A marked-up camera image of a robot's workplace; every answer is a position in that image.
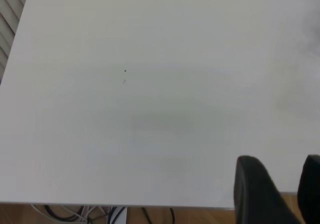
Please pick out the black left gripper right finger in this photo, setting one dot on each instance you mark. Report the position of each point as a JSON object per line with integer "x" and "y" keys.
{"x": 311, "y": 189}

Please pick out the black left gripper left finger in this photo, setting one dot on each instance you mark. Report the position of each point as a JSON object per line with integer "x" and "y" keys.
{"x": 255, "y": 196}

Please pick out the white power strip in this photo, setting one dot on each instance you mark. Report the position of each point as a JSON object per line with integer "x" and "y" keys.
{"x": 118, "y": 216}

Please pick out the grey slatted panel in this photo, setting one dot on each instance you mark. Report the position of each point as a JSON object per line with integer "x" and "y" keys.
{"x": 10, "y": 22}

